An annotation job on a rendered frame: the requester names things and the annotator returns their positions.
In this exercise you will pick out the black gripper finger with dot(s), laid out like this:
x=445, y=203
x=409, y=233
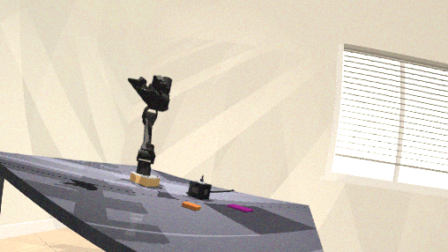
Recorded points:
x=144, y=94
x=135, y=82

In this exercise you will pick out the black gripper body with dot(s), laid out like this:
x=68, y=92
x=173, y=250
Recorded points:
x=156, y=96

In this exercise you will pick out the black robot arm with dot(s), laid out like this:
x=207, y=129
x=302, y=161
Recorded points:
x=161, y=85

